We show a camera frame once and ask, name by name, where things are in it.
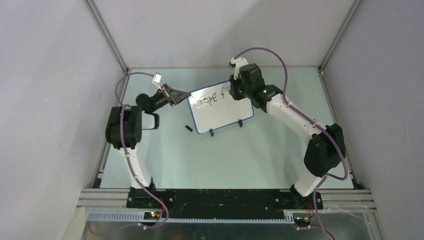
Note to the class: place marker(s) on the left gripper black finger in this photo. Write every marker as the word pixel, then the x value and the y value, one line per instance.
pixel 175 94
pixel 179 99

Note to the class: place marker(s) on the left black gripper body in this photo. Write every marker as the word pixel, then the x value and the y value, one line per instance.
pixel 164 98

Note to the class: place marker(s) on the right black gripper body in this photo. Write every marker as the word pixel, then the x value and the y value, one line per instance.
pixel 240 91

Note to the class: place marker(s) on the blue framed whiteboard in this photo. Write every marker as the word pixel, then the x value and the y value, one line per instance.
pixel 212 107

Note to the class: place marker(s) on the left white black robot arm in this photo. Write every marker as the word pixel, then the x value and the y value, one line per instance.
pixel 126 124

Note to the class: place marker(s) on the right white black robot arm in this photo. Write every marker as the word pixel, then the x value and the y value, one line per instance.
pixel 325 146

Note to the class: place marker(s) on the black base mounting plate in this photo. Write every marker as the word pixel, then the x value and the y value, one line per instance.
pixel 222 203

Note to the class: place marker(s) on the left controller board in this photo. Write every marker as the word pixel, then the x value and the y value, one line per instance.
pixel 152 216

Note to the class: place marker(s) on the controller board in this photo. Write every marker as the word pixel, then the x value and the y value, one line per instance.
pixel 303 221
pixel 152 216

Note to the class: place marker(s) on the right controller board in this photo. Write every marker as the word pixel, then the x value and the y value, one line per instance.
pixel 303 221

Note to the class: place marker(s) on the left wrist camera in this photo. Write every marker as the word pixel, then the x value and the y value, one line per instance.
pixel 156 80

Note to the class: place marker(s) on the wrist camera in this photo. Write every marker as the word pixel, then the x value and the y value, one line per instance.
pixel 237 63
pixel 156 80

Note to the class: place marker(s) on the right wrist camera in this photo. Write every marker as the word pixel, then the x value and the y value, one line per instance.
pixel 237 63

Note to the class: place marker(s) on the aluminium frame rail front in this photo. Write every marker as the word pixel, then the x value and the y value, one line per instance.
pixel 334 200

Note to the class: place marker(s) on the grey cable duct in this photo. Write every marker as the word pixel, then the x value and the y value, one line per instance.
pixel 137 217

